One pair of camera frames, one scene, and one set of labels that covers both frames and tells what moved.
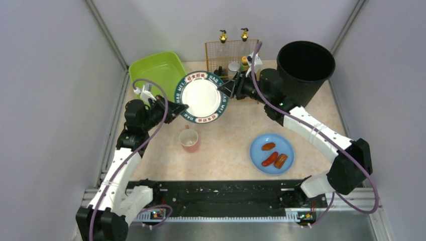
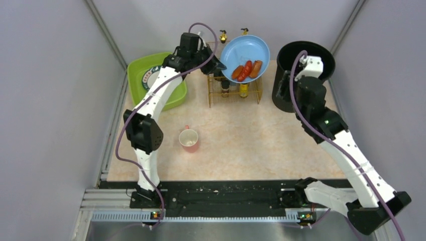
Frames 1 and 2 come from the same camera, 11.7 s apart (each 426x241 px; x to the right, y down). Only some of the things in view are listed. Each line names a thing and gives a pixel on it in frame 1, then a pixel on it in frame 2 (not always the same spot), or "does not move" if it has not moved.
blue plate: x=257 y=155 -> x=239 y=49
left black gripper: x=163 y=109 -> x=210 y=61
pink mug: x=189 y=140 does not move
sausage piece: x=268 y=146 -> x=236 y=72
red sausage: x=271 y=159 -> x=245 y=71
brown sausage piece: x=280 y=161 -> x=256 y=67
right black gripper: x=237 y=87 -> x=287 y=86
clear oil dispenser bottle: x=244 y=34 does not move
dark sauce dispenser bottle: x=223 y=36 does not move
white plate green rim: x=198 y=90 -> x=150 y=77
